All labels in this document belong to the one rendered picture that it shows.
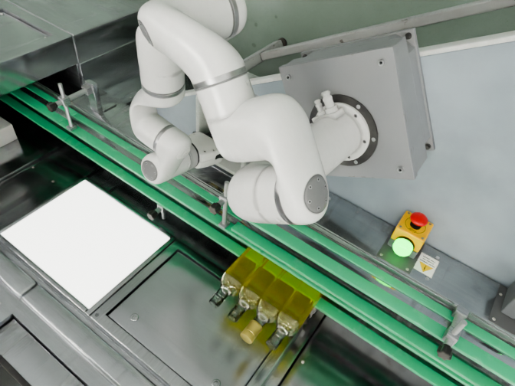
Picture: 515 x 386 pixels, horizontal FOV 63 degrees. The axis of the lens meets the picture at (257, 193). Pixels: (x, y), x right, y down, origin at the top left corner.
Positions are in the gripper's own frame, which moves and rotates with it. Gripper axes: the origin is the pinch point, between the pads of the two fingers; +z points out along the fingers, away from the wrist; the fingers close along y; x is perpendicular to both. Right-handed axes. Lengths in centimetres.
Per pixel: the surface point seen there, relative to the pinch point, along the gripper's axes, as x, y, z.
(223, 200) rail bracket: -6.0, 13.8, -15.3
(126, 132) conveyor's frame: -14.9, -33.9, -2.7
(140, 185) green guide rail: -25.2, -19.7, -8.2
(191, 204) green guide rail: -17.3, 1.9, -10.8
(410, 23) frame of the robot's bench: 40, 24, 52
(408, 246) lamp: 4, 57, -5
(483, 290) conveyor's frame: 1, 76, 1
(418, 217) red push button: 10, 56, -1
